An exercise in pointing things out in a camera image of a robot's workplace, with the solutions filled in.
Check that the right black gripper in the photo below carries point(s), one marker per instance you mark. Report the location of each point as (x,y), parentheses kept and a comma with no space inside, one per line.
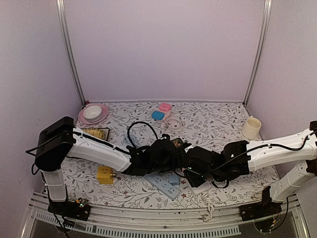
(193,180)

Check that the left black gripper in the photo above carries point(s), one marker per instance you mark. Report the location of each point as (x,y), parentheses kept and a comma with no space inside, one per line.
(176,159)

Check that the dark green cube socket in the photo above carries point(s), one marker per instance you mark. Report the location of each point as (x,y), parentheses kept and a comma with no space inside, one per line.
(178,143)

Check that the white power strip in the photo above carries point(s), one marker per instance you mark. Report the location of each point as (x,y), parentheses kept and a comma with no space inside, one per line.
(202,188)

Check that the light blue power strip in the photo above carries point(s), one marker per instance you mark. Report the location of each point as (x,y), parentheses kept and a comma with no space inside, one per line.
(162,185)

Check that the light blue plug adapter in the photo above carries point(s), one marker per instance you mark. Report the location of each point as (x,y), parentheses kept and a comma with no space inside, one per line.
(173,180)

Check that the blue case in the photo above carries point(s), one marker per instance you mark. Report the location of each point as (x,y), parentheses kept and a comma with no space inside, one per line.
(157,115)

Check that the pink case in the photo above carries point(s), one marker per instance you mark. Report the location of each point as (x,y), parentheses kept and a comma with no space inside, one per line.
(165,107)

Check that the yellow cube socket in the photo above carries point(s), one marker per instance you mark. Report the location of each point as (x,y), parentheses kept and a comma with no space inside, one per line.
(105,175)

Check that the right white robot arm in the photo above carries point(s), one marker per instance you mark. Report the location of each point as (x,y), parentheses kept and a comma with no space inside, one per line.
(242,157)

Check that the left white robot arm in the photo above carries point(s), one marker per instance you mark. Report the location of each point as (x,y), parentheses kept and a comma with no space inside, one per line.
(63,140)

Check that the cream mug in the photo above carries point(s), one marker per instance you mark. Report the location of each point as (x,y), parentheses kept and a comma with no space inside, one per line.
(251,128)

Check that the yellow woven basket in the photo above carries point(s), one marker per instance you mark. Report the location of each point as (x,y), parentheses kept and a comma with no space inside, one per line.
(96,132)

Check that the white bowl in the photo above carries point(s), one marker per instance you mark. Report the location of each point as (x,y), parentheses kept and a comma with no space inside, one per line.
(92,113)

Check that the pink plate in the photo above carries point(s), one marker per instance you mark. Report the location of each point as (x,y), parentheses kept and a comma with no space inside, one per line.
(103,117)

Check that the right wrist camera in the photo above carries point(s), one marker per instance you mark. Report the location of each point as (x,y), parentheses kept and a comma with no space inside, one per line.
(188,148)

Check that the front aluminium rail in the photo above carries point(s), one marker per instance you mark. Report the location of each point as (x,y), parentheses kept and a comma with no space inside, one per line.
(153,215)

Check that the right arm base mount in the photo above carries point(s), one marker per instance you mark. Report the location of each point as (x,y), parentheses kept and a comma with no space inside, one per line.
(270,204)

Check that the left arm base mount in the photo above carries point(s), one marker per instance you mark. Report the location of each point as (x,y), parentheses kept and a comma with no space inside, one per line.
(79,209)

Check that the right aluminium frame post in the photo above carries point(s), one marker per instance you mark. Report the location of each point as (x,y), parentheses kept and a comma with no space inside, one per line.
(259,51)

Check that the aluminium frame post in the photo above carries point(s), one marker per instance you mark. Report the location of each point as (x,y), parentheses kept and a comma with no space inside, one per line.
(60,4)
(259,51)

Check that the left aluminium frame post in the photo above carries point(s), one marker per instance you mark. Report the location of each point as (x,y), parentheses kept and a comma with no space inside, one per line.
(60,4)

